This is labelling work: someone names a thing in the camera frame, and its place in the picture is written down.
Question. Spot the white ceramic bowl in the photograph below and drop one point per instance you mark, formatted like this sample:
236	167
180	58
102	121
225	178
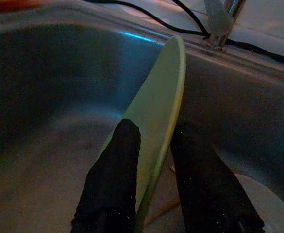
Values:
272	208

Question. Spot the stainless steel sink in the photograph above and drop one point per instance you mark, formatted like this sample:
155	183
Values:
47	97

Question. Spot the steel gooseneck faucet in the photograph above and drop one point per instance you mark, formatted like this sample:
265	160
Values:
217	21

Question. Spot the green plate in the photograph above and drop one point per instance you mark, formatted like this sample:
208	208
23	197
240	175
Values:
161	97

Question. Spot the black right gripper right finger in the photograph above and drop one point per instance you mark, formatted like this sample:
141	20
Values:
205	194

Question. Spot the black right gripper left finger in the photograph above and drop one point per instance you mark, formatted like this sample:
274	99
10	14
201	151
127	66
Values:
112	189

